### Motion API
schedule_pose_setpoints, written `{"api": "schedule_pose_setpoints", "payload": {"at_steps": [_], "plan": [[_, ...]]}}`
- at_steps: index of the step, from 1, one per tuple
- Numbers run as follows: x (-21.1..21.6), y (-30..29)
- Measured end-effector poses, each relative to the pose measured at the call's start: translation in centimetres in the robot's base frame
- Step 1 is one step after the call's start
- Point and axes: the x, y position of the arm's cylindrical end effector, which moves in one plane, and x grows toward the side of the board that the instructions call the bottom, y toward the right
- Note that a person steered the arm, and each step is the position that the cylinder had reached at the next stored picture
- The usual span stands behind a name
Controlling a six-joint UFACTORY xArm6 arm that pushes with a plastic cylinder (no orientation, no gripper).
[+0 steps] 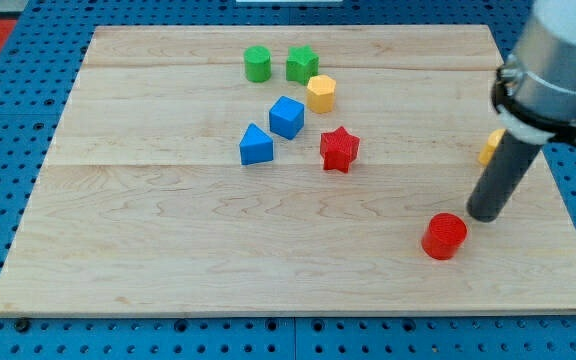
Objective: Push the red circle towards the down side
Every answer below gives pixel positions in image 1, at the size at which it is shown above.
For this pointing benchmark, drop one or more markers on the green cylinder block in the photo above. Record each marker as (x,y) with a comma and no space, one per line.
(257,64)

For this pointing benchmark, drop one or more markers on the wooden board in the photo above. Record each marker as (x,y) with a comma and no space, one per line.
(142,207)

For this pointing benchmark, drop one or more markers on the yellow block behind rod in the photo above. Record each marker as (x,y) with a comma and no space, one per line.
(488,149)

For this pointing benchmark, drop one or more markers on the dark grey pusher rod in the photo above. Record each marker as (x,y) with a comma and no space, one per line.
(510,161)

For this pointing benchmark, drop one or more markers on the red star block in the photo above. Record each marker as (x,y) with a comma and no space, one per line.
(338,149)

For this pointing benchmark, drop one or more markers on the green star block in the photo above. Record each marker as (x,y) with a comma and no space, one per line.
(302,63)

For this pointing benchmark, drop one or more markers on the red cylinder block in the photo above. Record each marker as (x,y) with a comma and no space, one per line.
(443,236)

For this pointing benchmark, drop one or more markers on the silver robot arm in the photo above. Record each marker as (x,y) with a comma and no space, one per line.
(535,89)

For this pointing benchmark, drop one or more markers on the blue cube block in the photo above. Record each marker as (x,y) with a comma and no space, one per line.
(286,117)

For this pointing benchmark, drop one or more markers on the yellow hexagon block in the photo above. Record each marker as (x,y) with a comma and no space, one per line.
(320,94)

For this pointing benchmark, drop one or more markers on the blue triangle block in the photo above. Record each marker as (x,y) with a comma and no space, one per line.
(256,146)

